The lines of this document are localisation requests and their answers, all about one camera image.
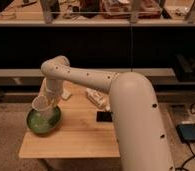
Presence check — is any white tube bottle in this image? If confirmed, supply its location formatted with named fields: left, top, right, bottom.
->
left=85, top=88, right=110, bottom=111

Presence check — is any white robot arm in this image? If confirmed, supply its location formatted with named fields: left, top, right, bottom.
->
left=41, top=56, right=175, bottom=171

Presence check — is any green ceramic bowl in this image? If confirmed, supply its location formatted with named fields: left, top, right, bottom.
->
left=26, top=106, right=62, bottom=135

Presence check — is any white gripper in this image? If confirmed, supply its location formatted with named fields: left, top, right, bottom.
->
left=42, top=79, right=63, bottom=107

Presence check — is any wooden shelf with clutter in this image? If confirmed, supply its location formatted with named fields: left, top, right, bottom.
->
left=0, top=0, right=195, bottom=27

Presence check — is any beige sponge block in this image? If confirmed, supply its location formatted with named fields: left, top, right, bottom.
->
left=61, top=90, right=72, bottom=100

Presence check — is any black equipment on right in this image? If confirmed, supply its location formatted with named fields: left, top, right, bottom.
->
left=173, top=54, right=195, bottom=82

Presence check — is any black rectangular phone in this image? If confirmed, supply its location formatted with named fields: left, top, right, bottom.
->
left=96, top=111, right=112, bottom=122

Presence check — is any black foot pedal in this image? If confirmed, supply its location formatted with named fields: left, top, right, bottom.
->
left=176, top=124, right=195, bottom=143

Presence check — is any wooden folding table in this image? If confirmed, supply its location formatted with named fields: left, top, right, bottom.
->
left=18, top=76, right=122, bottom=171

